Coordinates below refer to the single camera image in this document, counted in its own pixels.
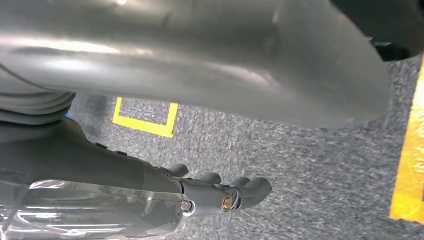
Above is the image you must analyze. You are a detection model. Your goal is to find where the black robot mobile base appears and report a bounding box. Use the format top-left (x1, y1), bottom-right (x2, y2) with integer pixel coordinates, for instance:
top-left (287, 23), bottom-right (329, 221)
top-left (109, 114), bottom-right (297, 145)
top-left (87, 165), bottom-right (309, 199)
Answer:
top-left (329, 0), bottom-right (424, 62)

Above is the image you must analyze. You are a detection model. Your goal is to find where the grey robot body shell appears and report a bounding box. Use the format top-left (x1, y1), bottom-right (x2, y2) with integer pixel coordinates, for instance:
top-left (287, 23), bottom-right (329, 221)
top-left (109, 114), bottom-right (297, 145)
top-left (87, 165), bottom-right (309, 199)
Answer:
top-left (0, 0), bottom-right (392, 129)

